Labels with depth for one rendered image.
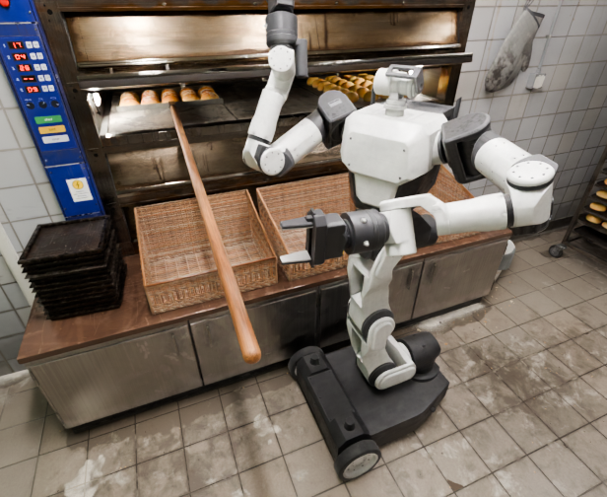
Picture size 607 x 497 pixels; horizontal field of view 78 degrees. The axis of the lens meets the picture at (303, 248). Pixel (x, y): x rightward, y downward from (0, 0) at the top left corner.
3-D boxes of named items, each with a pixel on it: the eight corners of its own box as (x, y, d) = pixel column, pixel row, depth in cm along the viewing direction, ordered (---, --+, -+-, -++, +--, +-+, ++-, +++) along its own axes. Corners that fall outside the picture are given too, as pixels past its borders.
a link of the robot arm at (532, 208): (451, 249, 78) (559, 238, 71) (448, 210, 72) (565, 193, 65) (445, 219, 85) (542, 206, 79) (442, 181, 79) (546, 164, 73)
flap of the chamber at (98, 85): (80, 89, 134) (87, 91, 151) (472, 62, 189) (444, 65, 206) (77, 81, 133) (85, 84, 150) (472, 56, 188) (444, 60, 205)
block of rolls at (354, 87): (304, 84, 253) (304, 75, 250) (366, 79, 268) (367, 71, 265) (346, 104, 207) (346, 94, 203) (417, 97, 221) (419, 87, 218)
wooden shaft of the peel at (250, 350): (263, 364, 62) (262, 352, 60) (245, 369, 61) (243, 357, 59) (176, 110, 194) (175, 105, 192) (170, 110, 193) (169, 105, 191)
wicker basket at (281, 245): (257, 232, 209) (253, 186, 193) (346, 213, 227) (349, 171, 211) (288, 283, 172) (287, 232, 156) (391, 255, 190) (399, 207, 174)
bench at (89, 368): (81, 354, 210) (40, 273, 178) (433, 260, 285) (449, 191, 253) (71, 447, 167) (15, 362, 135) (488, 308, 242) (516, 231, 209)
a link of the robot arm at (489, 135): (481, 188, 94) (455, 166, 105) (515, 170, 92) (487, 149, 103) (470, 150, 87) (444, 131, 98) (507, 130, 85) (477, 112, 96)
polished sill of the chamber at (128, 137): (102, 143, 164) (100, 134, 162) (436, 106, 220) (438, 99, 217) (101, 147, 159) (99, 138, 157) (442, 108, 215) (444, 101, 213)
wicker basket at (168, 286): (145, 253, 191) (131, 206, 176) (251, 233, 208) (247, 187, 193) (150, 317, 154) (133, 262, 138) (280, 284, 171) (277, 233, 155)
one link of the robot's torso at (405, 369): (389, 349, 186) (393, 330, 179) (414, 381, 171) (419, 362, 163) (354, 362, 180) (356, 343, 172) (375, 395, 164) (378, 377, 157)
